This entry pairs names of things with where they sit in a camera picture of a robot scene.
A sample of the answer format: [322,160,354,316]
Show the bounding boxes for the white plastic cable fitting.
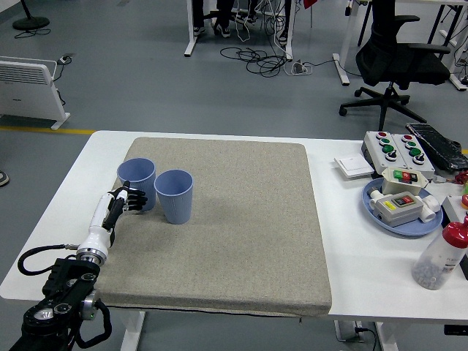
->
[418,195,442,223]

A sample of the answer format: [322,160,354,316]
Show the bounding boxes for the white electric panel heater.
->
[0,56,71,132]

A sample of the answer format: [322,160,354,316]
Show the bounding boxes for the black office chair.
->
[339,0,451,132]

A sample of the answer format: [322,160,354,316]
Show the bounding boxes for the white socket box with cable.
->
[334,320,377,343]

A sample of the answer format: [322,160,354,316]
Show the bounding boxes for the white desk frame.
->
[184,0,294,60]

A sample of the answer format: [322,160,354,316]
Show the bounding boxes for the white red-green push-button switch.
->
[381,167,429,195]

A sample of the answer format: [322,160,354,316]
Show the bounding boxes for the white wall switch plate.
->
[333,153,376,179]

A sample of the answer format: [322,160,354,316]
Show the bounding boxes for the blue round plate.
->
[361,178,445,238]

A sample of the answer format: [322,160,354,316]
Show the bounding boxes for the white table leg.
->
[374,321,399,351]
[119,310,146,351]

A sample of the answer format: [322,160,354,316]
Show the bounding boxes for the black coiled floor cable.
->
[219,45,293,77]

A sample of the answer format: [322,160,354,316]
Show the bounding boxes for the grey-brown fabric mat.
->
[93,137,333,318]

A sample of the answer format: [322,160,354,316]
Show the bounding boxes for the grey red-black push-button switch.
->
[369,191,425,228]

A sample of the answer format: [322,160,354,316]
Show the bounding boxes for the person's legs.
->
[192,0,232,39]

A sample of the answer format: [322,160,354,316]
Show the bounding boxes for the clear bottle with red cap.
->
[411,216,468,291]

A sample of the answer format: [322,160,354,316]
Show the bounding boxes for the white desk leg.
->
[427,0,468,91]
[332,0,361,87]

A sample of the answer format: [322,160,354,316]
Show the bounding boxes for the black flat keyboard-like panel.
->
[405,122,468,171]

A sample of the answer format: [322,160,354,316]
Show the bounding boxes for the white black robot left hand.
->
[80,180,148,254]

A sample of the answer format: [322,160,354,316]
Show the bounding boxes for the blue ribbed plastic cup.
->
[154,168,195,225]
[116,157,157,212]

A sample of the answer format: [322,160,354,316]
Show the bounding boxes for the white four-button control box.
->
[361,130,405,170]
[391,133,436,175]

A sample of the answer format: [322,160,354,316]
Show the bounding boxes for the black fan stand base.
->
[12,0,50,31]

